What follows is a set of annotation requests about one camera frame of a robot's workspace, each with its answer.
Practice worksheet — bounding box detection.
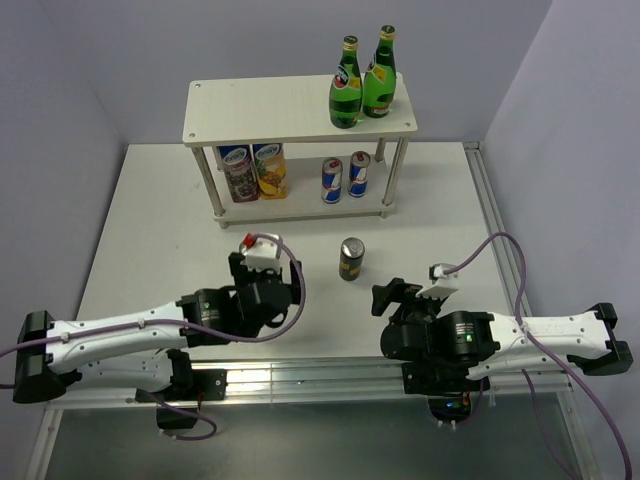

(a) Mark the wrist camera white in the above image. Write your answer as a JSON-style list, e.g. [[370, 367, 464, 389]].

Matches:
[[416, 264, 459, 300], [239, 233, 281, 273]]

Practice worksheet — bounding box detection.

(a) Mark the aluminium frame rail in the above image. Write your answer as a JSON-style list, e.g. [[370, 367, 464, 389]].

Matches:
[[24, 140, 601, 480]]

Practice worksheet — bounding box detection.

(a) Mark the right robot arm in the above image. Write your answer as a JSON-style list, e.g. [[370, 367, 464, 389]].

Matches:
[[371, 275, 633, 396]]

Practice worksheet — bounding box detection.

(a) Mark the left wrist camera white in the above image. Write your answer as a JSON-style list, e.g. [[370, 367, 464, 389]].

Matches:
[[239, 233, 281, 273]]

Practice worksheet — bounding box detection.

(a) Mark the yellow pineapple juice carton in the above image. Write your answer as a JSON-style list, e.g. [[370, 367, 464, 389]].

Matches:
[[251, 143, 289, 200]]

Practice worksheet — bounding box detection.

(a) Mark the green glass bottle tall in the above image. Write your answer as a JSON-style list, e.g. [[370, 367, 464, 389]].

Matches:
[[363, 25, 397, 118]]

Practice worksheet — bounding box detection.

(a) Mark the green glass bottle short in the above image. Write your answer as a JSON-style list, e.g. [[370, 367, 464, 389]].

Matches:
[[329, 35, 363, 129]]

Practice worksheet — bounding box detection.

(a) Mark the white two-tier shelf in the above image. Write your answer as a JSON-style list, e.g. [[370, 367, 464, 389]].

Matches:
[[182, 75, 418, 228]]

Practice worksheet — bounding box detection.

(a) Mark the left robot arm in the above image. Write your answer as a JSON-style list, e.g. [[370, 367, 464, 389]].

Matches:
[[9, 252, 306, 404]]

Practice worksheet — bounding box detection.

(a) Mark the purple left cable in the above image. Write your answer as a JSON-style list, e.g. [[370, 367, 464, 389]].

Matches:
[[0, 232, 306, 441]]

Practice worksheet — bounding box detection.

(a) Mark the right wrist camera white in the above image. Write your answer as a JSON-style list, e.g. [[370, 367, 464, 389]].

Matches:
[[416, 264, 459, 300]]

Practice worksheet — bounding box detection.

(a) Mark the purple grape juice carton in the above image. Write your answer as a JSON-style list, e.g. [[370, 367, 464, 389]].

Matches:
[[217, 145, 259, 203]]

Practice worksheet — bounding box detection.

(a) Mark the blue silver energy can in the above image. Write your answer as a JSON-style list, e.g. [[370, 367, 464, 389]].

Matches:
[[321, 157, 343, 204]]

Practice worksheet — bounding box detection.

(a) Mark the purple cable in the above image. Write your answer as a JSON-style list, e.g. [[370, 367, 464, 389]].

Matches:
[[0, 232, 306, 441], [444, 231, 632, 480]]

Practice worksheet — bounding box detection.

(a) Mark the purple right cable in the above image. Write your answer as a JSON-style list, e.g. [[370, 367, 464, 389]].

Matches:
[[444, 231, 632, 480]]

